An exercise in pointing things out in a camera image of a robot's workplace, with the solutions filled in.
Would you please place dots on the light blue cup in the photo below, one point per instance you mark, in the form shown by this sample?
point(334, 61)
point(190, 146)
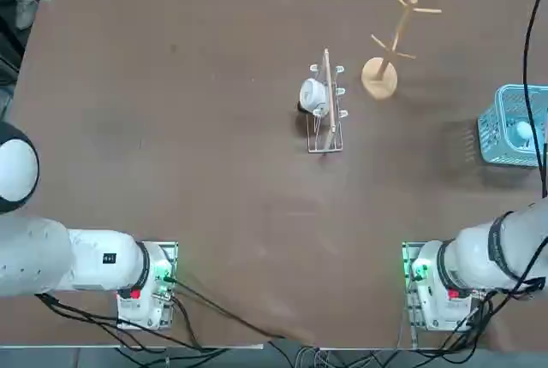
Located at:
point(521, 130)

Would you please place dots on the wooden cup tree rack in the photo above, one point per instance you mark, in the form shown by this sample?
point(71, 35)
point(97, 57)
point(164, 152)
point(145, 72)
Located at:
point(379, 81)

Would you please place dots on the light blue plastic basket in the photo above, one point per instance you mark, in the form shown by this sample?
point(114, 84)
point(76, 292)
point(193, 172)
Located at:
point(492, 145)

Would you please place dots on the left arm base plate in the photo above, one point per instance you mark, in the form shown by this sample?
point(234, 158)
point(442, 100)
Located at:
point(171, 252)

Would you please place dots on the white cup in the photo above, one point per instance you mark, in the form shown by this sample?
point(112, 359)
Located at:
point(311, 94)

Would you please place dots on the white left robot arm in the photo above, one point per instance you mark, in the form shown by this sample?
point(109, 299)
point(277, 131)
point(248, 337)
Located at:
point(85, 257)

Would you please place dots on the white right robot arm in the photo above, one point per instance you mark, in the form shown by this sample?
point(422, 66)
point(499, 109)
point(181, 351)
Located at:
point(471, 257)

